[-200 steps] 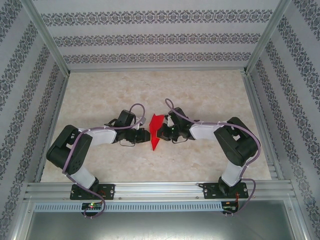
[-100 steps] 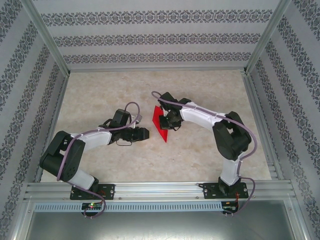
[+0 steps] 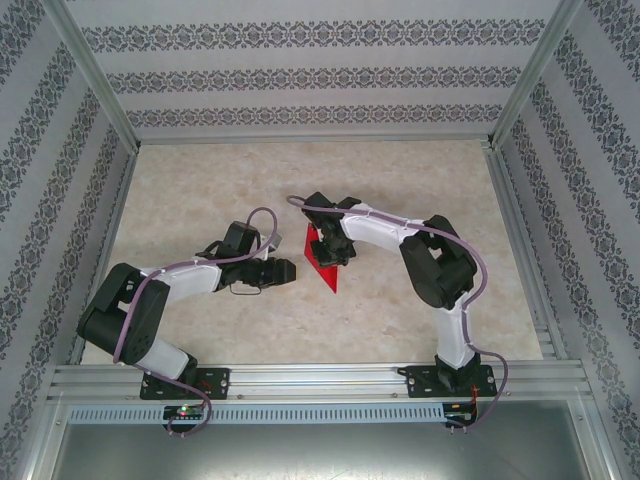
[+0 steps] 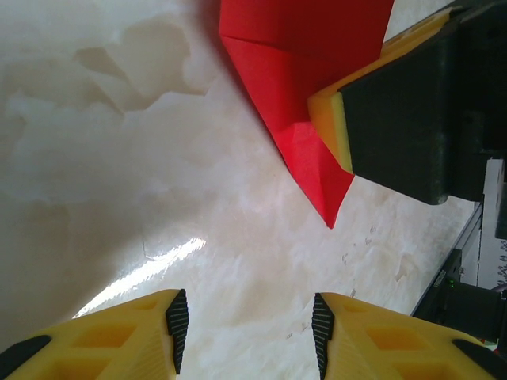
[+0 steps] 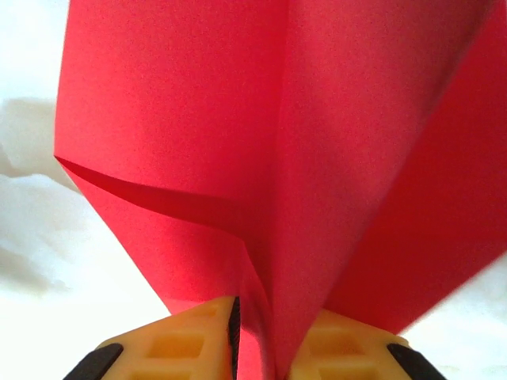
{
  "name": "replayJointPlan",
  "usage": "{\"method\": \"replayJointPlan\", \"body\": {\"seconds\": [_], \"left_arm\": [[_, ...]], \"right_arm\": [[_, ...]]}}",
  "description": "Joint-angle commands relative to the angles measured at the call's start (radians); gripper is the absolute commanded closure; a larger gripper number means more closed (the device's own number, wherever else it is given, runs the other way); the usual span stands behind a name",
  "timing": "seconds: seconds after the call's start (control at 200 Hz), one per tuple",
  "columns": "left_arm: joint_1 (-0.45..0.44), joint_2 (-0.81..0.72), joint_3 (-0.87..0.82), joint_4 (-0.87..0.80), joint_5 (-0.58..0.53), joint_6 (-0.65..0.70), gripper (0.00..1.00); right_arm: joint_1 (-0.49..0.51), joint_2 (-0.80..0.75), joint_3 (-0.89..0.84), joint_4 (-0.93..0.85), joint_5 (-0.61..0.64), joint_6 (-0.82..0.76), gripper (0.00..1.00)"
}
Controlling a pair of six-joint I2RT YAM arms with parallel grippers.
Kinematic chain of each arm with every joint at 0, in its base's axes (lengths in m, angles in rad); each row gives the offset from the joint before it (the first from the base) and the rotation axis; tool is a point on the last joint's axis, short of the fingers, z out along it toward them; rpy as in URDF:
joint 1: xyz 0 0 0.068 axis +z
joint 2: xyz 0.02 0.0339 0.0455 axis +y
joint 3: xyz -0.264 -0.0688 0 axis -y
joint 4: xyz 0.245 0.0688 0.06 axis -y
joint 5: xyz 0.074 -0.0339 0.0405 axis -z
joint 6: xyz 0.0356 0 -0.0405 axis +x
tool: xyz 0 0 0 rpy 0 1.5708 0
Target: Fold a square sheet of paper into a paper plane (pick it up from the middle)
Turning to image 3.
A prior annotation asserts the aluminium frame post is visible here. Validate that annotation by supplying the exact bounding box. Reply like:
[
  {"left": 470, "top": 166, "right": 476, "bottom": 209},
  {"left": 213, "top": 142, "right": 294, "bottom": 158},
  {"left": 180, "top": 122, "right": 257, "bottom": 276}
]
[
  {"left": 485, "top": 0, "right": 587, "bottom": 151},
  {"left": 44, "top": 0, "right": 142, "bottom": 154}
]

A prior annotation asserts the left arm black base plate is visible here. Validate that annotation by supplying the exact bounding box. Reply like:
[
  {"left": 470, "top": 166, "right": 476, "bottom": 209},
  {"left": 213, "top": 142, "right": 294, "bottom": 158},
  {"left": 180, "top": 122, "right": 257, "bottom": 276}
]
[{"left": 139, "top": 367, "right": 231, "bottom": 402}]

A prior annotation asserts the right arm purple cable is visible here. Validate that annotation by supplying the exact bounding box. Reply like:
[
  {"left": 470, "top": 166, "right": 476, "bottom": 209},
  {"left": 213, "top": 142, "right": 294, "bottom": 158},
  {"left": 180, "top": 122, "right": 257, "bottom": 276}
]
[{"left": 285, "top": 194, "right": 511, "bottom": 434}]

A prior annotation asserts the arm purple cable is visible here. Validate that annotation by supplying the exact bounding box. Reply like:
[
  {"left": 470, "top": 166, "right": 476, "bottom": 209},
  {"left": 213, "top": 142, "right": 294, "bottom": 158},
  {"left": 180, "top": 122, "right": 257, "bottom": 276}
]
[
  {"left": 112, "top": 207, "right": 281, "bottom": 436},
  {"left": 285, "top": 194, "right": 511, "bottom": 434}
]

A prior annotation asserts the aluminium mounting rail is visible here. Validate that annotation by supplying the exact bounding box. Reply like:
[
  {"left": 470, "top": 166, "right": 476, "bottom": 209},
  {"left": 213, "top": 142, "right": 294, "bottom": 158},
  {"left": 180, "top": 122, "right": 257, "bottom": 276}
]
[{"left": 47, "top": 360, "right": 594, "bottom": 404}]

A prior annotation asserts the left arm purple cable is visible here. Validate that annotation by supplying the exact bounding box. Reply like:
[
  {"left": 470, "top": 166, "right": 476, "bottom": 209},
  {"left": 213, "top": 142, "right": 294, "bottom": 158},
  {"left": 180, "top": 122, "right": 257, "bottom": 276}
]
[{"left": 112, "top": 207, "right": 281, "bottom": 436}]

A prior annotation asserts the slotted grey cable duct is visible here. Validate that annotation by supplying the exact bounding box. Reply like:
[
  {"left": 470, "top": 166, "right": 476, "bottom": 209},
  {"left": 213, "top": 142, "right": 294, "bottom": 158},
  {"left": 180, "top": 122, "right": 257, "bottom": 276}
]
[{"left": 67, "top": 403, "right": 446, "bottom": 425}]

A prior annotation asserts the aluminium side rail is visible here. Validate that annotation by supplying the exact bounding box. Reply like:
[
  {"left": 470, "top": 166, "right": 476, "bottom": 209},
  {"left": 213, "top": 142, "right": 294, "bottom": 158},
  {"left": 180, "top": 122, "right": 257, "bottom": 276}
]
[
  {"left": 483, "top": 142, "right": 571, "bottom": 364},
  {"left": 67, "top": 147, "right": 141, "bottom": 366}
]

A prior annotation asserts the aluminium frame strut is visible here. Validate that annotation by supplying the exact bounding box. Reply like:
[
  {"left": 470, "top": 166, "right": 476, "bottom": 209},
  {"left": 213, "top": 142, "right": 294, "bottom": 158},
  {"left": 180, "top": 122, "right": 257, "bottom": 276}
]
[
  {"left": 569, "top": 397, "right": 629, "bottom": 480},
  {"left": 17, "top": 394, "right": 71, "bottom": 480}
]

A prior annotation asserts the grey metal sheet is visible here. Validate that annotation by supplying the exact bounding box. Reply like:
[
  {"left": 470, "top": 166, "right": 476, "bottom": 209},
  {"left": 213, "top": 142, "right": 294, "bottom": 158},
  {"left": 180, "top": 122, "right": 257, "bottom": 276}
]
[{"left": 49, "top": 422, "right": 611, "bottom": 480}]

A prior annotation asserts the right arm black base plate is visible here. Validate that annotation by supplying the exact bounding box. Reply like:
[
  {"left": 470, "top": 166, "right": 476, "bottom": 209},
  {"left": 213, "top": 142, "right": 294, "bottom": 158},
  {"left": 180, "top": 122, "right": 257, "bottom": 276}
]
[{"left": 398, "top": 364, "right": 501, "bottom": 400}]

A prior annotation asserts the thin aluminium wall rail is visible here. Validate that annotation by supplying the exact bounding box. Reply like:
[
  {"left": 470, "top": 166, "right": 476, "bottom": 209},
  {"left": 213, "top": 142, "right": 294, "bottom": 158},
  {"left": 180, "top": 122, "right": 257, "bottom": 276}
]
[{"left": 134, "top": 135, "right": 496, "bottom": 147}]

